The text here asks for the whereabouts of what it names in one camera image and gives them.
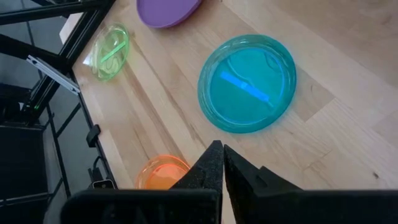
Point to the silver aluminium profile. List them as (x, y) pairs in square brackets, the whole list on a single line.
[(53, 74)]

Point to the teal transparent plate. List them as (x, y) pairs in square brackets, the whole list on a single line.
[(245, 87)]

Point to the orange transparent plate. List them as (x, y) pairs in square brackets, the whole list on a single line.
[(158, 174)]

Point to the green transparent plate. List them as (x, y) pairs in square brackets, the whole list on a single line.
[(109, 53)]

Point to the black aluminium rig frame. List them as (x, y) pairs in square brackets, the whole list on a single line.
[(87, 28)]

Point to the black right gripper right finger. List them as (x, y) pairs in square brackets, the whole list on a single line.
[(311, 208)]

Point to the black edge bracket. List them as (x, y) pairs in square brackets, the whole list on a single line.
[(93, 135)]

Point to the purple plate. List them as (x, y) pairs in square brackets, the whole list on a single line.
[(168, 12)]

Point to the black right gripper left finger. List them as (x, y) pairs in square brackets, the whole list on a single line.
[(140, 208)]

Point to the small silver table camera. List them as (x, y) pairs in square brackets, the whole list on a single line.
[(103, 184)]

